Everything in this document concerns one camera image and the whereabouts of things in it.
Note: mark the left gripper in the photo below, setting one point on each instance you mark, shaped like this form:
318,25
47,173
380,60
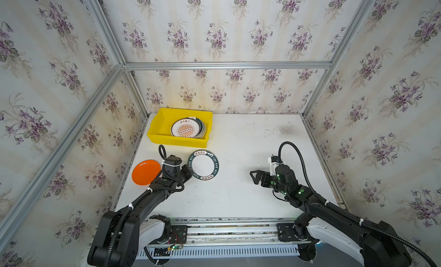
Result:
186,171

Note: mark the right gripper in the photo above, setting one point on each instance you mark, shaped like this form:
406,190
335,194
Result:
270,179

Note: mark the large green rimmed plate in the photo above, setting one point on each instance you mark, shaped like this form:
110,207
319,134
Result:
203,165

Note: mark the orange sunburst pattern plate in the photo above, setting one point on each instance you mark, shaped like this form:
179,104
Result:
189,127

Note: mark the green red ringed plate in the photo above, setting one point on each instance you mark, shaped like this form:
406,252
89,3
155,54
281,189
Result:
204,128

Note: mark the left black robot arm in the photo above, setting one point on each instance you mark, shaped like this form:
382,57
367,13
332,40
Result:
116,241

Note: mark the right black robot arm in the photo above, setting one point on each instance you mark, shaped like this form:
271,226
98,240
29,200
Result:
371,244

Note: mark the yellow plastic bin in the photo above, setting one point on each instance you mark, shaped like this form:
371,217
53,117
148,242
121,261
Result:
160,128

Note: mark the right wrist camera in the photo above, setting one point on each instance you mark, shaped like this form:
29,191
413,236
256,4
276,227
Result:
274,162

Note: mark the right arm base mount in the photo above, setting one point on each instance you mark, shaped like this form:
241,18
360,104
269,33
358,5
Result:
296,230

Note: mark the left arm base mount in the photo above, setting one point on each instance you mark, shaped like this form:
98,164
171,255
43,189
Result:
172,233

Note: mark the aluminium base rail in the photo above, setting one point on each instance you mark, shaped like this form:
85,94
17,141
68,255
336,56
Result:
218,231

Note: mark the aluminium frame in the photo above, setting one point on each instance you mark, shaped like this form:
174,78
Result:
26,201

